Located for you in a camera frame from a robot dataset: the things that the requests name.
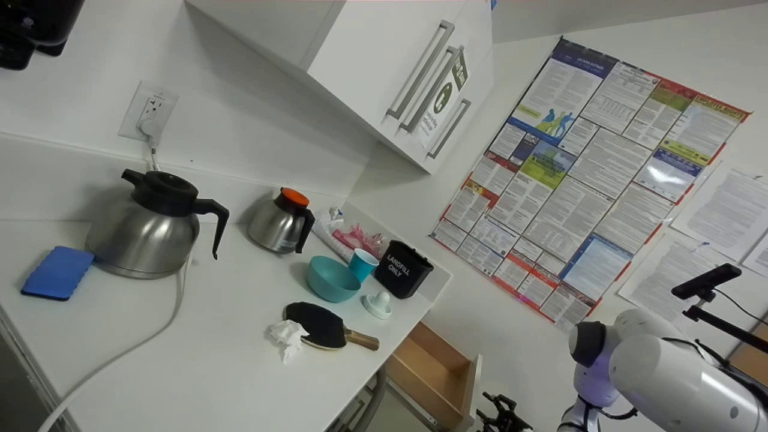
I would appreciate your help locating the white wall outlet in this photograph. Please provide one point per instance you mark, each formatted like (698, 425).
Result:
(146, 112)

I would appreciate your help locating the large colourful wall poster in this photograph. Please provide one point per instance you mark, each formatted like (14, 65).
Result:
(590, 160)

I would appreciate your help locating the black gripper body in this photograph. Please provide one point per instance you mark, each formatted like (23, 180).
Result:
(512, 417)

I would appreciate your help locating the blue sponge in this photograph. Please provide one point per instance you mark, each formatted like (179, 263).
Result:
(58, 273)

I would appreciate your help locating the green stay safe sign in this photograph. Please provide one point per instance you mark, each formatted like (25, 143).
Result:
(448, 100)

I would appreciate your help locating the white wall cabinet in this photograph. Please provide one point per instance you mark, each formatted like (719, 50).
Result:
(352, 57)

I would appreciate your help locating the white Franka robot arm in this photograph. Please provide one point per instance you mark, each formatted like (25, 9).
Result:
(679, 386)

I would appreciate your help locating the crumpled white tissue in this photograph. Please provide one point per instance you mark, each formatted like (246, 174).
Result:
(286, 336)

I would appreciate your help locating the blue plastic cup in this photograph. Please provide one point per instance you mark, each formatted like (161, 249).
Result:
(362, 266)

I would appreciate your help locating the black plastic bin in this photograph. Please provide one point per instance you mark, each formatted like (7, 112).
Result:
(402, 270)

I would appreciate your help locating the white printed paper sheet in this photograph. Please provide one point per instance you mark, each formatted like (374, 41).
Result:
(664, 276)
(728, 212)

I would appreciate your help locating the large steel carafe black lid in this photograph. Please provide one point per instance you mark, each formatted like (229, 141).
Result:
(150, 231)

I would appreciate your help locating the black coffee machine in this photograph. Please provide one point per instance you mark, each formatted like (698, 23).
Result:
(37, 24)

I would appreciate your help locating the small steel carafe orange lid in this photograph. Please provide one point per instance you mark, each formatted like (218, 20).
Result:
(277, 225)

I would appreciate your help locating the white drawer wooden inside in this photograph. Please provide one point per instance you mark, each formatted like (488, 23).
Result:
(434, 374)

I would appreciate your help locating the black camera on stand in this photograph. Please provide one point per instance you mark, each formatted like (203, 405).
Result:
(709, 285)

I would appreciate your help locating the teal bowl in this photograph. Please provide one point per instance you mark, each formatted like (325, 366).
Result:
(328, 280)

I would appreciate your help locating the small white blue creamer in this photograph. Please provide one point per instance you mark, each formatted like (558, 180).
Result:
(336, 214)

